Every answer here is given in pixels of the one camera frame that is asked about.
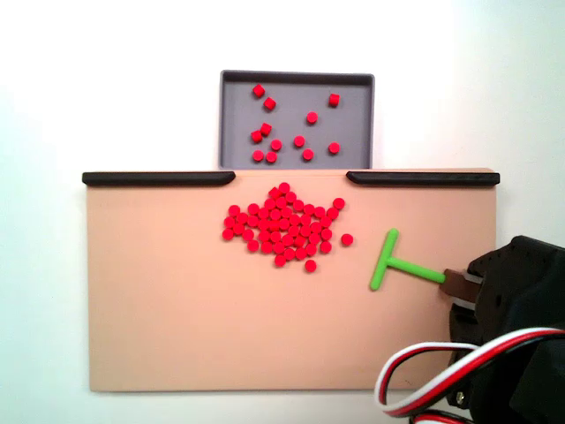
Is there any black edge rail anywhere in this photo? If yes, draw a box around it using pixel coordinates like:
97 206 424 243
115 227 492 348
81 171 237 187
345 170 501 186

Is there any grey rectangular tray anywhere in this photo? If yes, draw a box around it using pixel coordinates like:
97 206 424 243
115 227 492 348
218 69 376 170

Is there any green T pusher brown handle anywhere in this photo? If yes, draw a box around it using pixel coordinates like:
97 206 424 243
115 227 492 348
369 228 480 306

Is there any white red black servo cable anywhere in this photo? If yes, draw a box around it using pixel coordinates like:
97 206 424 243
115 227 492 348
373 327 565 424

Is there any beige flat board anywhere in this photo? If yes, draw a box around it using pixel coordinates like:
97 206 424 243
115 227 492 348
87 167 499 393

